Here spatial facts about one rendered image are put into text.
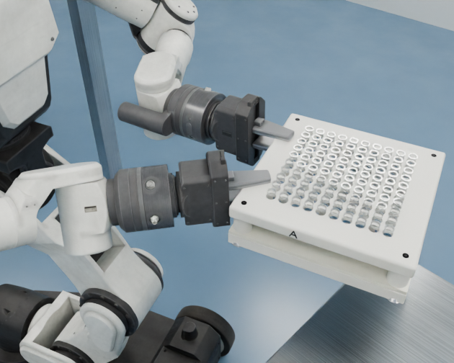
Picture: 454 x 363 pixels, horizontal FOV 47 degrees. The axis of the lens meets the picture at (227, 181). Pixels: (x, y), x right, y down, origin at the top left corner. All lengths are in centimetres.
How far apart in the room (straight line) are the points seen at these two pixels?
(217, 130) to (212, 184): 17
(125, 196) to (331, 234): 27
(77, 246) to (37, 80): 37
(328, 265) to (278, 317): 122
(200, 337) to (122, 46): 235
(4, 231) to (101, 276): 49
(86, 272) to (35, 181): 50
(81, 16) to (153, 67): 85
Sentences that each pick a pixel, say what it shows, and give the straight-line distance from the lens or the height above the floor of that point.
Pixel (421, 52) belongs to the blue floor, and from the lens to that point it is 364.
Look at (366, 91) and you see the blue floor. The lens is 312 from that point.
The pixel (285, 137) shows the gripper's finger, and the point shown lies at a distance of 81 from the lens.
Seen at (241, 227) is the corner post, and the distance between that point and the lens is 72.
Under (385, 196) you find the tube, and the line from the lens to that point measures 74.
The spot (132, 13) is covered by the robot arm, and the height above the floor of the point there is 113.
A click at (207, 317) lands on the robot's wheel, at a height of 20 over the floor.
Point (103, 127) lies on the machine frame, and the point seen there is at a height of 47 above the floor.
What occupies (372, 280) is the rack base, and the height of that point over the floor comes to 104.
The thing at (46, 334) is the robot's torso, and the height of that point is 30.
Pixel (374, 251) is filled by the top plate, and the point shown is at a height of 108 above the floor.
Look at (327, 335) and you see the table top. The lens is 81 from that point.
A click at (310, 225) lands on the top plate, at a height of 108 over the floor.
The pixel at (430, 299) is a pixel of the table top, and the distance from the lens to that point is 89.
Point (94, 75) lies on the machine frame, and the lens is 185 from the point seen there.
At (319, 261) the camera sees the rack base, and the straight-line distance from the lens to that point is 71.
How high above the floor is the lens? 157
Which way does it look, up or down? 41 degrees down
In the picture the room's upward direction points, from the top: straight up
